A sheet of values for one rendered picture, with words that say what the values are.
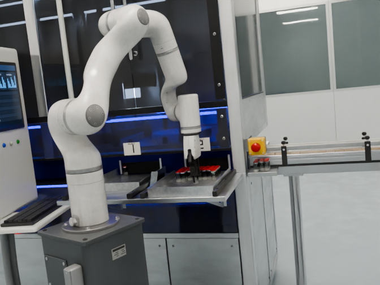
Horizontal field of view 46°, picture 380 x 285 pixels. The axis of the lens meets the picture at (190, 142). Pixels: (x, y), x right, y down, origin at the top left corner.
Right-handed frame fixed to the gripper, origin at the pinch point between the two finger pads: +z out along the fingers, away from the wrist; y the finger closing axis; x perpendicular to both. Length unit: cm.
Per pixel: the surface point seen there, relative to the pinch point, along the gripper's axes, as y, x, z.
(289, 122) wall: -479, 7, 29
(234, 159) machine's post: -18.5, 13.5, -0.4
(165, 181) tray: -0.6, -13.8, 4.5
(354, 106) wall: -479, 96, 13
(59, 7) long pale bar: -11, -60, -76
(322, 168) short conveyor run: -29, 51, 7
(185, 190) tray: 19.0, 1.3, 3.8
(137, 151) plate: -18.2, -32.7, -6.6
